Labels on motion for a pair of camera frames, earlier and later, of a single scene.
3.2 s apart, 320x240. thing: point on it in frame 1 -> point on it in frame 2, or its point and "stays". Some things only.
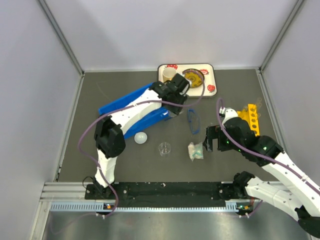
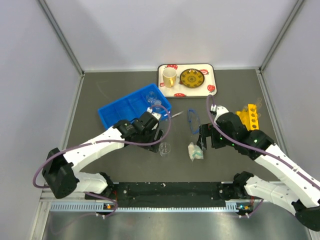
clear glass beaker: x=164 y=148 stays
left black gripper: x=174 y=109 -> x=158 y=136
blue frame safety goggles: x=194 y=121 stays
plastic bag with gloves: x=195 y=151 stays
